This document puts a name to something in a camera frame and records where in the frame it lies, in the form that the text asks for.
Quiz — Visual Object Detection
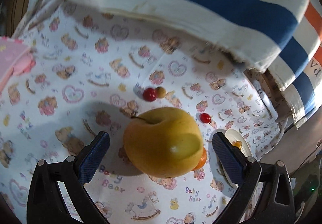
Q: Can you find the large yellow apple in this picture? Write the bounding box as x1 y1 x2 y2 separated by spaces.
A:
123 107 204 178

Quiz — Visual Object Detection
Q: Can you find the white plastic device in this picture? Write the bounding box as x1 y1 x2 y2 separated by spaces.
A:
252 80 278 120

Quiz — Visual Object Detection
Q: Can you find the striped Paris fabric curtain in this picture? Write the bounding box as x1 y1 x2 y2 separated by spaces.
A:
69 0 321 126

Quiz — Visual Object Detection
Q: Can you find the red cherry tomato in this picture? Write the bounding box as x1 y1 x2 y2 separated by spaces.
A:
200 113 212 124
142 87 157 102

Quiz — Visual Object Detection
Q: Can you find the small orange mandarin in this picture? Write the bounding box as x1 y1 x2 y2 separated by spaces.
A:
192 148 207 171

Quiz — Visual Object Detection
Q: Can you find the small tan longan far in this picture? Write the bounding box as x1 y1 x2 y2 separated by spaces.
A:
155 87 167 99

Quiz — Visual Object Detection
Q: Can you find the cream ceramic plate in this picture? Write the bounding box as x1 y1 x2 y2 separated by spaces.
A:
212 129 253 189

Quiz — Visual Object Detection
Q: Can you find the baby bear print cloth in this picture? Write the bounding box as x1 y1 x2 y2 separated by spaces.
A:
1 0 281 223

